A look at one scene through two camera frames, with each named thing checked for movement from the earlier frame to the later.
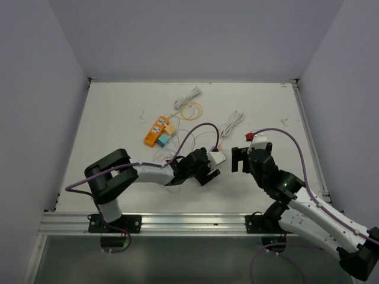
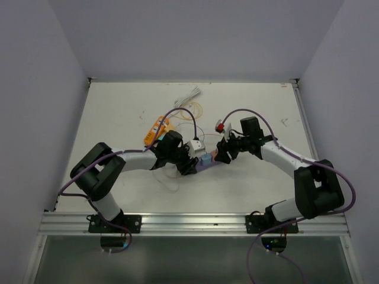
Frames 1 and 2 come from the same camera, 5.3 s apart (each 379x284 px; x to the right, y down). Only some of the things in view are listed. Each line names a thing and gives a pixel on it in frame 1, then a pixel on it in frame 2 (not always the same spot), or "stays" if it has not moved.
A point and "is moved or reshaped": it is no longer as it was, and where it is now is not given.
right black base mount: (259, 223) stays
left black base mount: (131, 223) stays
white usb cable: (196, 140) is moved or reshaped
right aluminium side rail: (323, 187) stays
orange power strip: (155, 131) stays
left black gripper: (204, 177) to (186, 168)
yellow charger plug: (170, 129) stays
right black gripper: (239, 154) to (222, 155)
